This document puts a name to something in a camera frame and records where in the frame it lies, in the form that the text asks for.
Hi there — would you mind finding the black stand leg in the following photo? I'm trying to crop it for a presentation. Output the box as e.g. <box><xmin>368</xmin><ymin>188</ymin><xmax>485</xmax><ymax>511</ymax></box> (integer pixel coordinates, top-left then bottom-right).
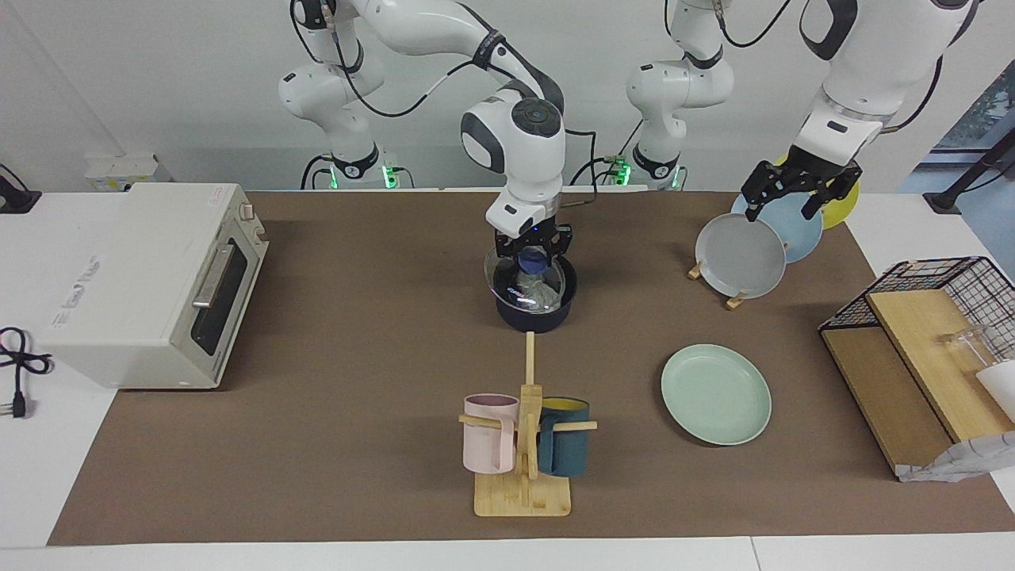
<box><xmin>924</xmin><ymin>127</ymin><xmax>1015</xmax><ymax>215</ymax></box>

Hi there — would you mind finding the dark blue saucepan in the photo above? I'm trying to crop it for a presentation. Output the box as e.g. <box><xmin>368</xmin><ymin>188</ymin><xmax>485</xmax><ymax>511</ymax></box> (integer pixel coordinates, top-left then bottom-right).
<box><xmin>485</xmin><ymin>252</ymin><xmax>578</xmax><ymax>334</ymax></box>

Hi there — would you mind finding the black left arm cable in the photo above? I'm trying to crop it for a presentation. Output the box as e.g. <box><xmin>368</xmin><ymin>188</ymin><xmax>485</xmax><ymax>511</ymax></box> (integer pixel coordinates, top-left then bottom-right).
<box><xmin>710</xmin><ymin>0</ymin><xmax>948</xmax><ymax>134</ymax></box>

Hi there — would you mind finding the dark teal mug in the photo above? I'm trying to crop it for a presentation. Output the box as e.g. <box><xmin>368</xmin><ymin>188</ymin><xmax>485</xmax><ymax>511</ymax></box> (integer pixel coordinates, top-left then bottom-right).
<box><xmin>538</xmin><ymin>397</ymin><xmax>591</xmax><ymax>477</ymax></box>

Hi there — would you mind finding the glass lid blue knob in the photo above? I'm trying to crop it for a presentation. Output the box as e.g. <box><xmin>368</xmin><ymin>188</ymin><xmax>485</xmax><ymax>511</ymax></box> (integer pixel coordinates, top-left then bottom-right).
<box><xmin>484</xmin><ymin>247</ymin><xmax>569</xmax><ymax>312</ymax></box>

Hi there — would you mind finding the black power cord plug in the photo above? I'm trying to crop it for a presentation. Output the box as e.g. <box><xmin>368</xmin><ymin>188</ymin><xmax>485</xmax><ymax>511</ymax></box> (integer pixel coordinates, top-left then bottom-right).
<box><xmin>0</xmin><ymin>327</ymin><xmax>53</xmax><ymax>420</ymax></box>

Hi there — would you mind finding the beige toaster oven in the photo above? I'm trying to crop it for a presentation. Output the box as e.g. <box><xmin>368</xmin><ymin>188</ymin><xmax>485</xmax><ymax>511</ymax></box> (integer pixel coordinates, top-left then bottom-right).
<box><xmin>36</xmin><ymin>183</ymin><xmax>269</xmax><ymax>390</ymax></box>

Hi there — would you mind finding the light blue plate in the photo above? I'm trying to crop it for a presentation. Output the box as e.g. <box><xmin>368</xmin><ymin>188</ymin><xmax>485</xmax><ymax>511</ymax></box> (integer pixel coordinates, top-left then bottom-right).
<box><xmin>731</xmin><ymin>190</ymin><xmax>824</xmax><ymax>264</ymax></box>

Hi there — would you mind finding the clear glass cup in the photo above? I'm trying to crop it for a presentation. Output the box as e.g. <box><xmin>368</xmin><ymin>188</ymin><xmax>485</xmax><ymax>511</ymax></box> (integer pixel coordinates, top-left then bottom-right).
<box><xmin>940</xmin><ymin>325</ymin><xmax>1002</xmax><ymax>374</ymax></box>

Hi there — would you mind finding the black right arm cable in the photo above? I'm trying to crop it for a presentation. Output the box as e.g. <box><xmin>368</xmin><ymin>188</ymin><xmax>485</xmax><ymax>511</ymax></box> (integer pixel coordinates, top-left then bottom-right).
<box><xmin>289</xmin><ymin>0</ymin><xmax>599</xmax><ymax>209</ymax></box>

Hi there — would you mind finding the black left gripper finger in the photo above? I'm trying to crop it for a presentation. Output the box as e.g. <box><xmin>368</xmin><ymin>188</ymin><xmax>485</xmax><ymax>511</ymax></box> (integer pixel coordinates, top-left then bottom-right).
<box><xmin>741</xmin><ymin>161</ymin><xmax>794</xmax><ymax>219</ymax></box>
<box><xmin>801</xmin><ymin>164</ymin><xmax>863</xmax><ymax>220</ymax></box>

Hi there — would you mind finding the black table clamp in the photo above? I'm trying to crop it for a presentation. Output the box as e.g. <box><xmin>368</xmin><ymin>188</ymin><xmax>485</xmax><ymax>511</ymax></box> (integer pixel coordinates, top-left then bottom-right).
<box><xmin>0</xmin><ymin>163</ymin><xmax>42</xmax><ymax>213</ymax></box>

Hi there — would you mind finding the yellow plate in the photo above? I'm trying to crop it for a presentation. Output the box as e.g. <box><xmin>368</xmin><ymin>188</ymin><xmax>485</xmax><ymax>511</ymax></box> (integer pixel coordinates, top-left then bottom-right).
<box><xmin>773</xmin><ymin>155</ymin><xmax>860</xmax><ymax>231</ymax></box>

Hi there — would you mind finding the wooden plate rack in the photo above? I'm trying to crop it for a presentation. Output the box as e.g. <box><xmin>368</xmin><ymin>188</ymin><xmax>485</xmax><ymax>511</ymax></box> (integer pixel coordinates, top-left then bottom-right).
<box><xmin>688</xmin><ymin>258</ymin><xmax>750</xmax><ymax>310</ymax></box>

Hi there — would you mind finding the pink mug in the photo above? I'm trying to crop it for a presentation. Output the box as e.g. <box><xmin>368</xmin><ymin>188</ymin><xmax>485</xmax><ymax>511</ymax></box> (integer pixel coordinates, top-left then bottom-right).
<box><xmin>463</xmin><ymin>394</ymin><xmax>520</xmax><ymax>475</ymax></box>

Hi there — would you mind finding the grey plate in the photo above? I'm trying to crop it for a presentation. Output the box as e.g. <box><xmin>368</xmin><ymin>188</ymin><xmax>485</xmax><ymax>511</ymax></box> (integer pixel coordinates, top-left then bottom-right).
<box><xmin>695</xmin><ymin>213</ymin><xmax>787</xmax><ymax>300</ymax></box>

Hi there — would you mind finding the light green plate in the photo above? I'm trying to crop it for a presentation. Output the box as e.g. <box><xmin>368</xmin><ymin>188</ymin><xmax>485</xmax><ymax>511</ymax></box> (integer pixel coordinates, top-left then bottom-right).
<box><xmin>661</xmin><ymin>343</ymin><xmax>772</xmax><ymax>446</ymax></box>

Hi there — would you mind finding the window pane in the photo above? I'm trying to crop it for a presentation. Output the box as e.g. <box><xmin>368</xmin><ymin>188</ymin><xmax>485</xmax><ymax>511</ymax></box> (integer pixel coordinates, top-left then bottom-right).
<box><xmin>936</xmin><ymin>62</ymin><xmax>1015</xmax><ymax>151</ymax></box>

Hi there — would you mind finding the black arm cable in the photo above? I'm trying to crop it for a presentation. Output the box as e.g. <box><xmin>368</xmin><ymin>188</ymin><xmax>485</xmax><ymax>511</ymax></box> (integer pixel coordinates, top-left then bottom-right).
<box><xmin>710</xmin><ymin>0</ymin><xmax>948</xmax><ymax>134</ymax></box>
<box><xmin>289</xmin><ymin>0</ymin><xmax>599</xmax><ymax>209</ymax></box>

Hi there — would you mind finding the wooden mug tree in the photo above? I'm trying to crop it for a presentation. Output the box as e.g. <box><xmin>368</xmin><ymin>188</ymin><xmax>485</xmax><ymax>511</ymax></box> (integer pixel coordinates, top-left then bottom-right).
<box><xmin>458</xmin><ymin>331</ymin><xmax>598</xmax><ymax>518</ymax></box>

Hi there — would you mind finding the wooden two-tier shelf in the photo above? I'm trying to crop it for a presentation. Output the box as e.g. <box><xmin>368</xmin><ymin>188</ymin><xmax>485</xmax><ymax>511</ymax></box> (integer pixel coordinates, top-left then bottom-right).
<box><xmin>821</xmin><ymin>289</ymin><xmax>1015</xmax><ymax>477</ymax></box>

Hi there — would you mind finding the black wire basket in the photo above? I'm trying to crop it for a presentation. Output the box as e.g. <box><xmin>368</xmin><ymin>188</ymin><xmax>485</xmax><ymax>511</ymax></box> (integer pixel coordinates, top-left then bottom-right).
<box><xmin>819</xmin><ymin>256</ymin><xmax>1015</xmax><ymax>366</ymax></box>

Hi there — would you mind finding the white cup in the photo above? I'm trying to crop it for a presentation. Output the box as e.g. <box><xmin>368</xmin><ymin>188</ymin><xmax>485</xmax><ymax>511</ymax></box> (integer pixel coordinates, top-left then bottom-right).
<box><xmin>975</xmin><ymin>361</ymin><xmax>1015</xmax><ymax>421</ymax></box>

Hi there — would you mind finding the brown table mat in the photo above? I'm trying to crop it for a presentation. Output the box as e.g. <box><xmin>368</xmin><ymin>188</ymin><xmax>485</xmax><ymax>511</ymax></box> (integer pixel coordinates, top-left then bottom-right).
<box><xmin>48</xmin><ymin>190</ymin><xmax>1015</xmax><ymax>546</ymax></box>

